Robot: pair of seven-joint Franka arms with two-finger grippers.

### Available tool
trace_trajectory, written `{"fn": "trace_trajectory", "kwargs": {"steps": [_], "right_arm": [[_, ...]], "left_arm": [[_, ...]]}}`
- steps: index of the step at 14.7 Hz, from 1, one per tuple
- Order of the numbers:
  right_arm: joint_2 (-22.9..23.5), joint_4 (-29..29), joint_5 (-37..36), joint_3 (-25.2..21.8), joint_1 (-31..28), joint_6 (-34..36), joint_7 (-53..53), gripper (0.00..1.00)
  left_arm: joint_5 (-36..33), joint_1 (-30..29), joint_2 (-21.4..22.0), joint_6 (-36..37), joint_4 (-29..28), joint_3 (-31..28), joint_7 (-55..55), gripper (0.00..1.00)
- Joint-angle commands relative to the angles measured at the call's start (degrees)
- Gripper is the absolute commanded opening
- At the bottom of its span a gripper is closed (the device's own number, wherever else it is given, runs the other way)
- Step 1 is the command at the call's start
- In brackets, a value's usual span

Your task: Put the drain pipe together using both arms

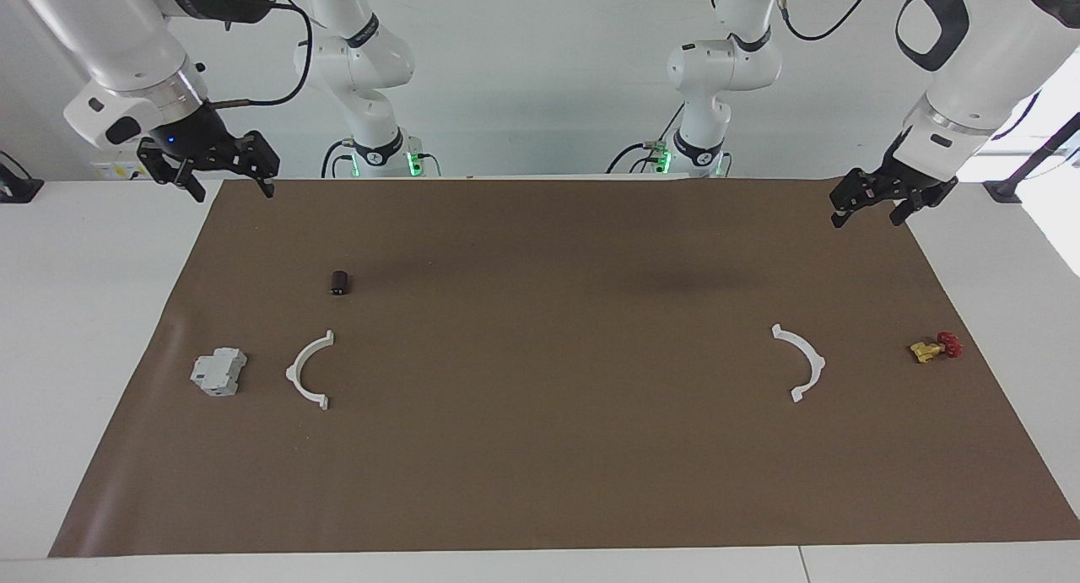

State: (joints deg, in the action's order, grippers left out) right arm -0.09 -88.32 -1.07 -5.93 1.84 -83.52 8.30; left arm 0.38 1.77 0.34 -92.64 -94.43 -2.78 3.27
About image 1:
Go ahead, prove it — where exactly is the grey circuit breaker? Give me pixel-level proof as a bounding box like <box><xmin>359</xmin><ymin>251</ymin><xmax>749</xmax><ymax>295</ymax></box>
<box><xmin>190</xmin><ymin>348</ymin><xmax>248</xmax><ymax>397</ymax></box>

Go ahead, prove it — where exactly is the brown paper table mat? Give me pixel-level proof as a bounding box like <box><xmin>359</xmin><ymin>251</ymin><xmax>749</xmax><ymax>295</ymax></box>
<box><xmin>48</xmin><ymin>176</ymin><xmax>1080</xmax><ymax>559</ymax></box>

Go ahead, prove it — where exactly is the black stand foot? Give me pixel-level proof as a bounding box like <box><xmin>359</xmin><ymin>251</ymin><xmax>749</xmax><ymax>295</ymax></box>
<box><xmin>0</xmin><ymin>150</ymin><xmax>44</xmax><ymax>204</ymax></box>

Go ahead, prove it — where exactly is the black left arm base cable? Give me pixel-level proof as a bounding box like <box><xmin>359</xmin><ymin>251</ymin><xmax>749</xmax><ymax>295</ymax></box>
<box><xmin>606</xmin><ymin>102</ymin><xmax>686</xmax><ymax>177</ymax></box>

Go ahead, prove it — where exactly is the white half-ring pipe clamp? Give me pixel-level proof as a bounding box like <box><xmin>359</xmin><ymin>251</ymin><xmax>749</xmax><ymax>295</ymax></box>
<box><xmin>285</xmin><ymin>330</ymin><xmax>335</xmax><ymax>411</ymax></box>
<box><xmin>771</xmin><ymin>324</ymin><xmax>827</xmax><ymax>403</ymax></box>

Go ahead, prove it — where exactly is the brass valve red handle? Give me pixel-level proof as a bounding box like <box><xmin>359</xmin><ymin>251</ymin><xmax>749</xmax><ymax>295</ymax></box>
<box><xmin>909</xmin><ymin>331</ymin><xmax>964</xmax><ymax>364</ymax></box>

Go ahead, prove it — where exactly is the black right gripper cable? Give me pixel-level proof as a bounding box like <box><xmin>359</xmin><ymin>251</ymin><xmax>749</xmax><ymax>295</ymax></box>
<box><xmin>211</xmin><ymin>0</ymin><xmax>316</xmax><ymax>110</ymax></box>

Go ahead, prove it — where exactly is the white power strip yellow label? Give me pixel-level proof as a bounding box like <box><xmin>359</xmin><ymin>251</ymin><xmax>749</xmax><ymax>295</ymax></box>
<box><xmin>90</xmin><ymin>160</ymin><xmax>152</xmax><ymax>181</ymax></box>

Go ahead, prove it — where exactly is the black angled stand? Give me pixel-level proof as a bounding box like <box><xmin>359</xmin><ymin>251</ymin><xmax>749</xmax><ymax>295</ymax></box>
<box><xmin>982</xmin><ymin>111</ymin><xmax>1080</xmax><ymax>203</ymax></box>

